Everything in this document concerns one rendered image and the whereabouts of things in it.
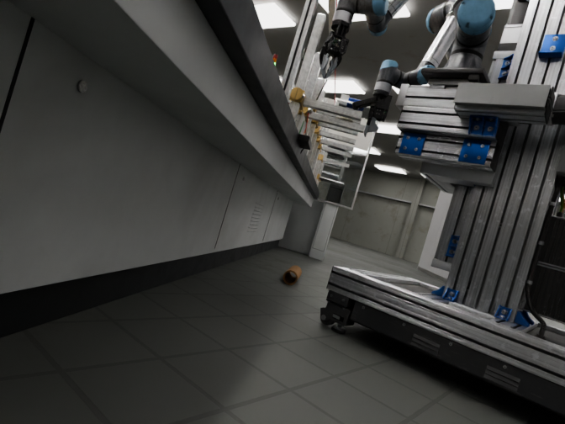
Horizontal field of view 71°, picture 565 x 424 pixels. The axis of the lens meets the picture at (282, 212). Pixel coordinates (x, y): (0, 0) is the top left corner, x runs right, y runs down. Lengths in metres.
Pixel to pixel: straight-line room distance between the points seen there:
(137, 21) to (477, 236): 1.41
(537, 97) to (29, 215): 1.34
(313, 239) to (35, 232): 3.87
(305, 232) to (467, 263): 3.02
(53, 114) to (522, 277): 1.47
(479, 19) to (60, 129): 1.32
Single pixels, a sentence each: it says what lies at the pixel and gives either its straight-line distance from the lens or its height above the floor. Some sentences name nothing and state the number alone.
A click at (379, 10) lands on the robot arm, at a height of 1.20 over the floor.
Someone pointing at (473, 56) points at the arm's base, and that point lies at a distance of 1.72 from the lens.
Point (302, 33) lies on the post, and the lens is 1.45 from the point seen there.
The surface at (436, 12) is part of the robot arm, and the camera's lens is 2.24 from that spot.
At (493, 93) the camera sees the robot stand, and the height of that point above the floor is 0.91.
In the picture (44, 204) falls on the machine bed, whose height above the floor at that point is 0.26.
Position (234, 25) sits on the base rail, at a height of 0.63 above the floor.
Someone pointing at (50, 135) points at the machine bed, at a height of 0.37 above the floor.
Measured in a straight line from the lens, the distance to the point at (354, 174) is 4.39.
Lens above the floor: 0.36
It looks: level
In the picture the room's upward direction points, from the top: 17 degrees clockwise
